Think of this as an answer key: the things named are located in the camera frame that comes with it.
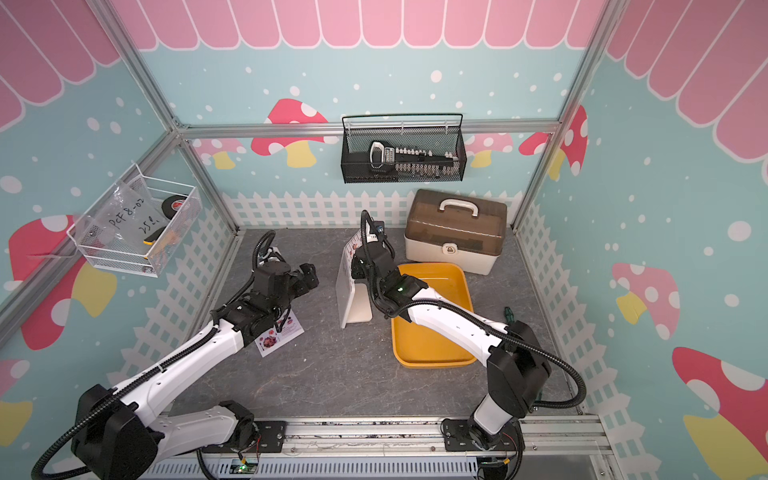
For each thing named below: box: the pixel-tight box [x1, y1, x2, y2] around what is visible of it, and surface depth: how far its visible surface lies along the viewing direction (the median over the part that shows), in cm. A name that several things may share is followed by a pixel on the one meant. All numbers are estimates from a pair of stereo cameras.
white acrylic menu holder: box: [336, 228, 372, 329], surface depth 87 cm
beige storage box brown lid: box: [404, 189, 507, 275], surface depth 100 cm
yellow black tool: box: [142, 226, 166, 246], surface depth 67 cm
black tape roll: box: [161, 195, 188, 220], surface depth 81 cm
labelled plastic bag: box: [74, 178, 170, 253], surface depth 68 cm
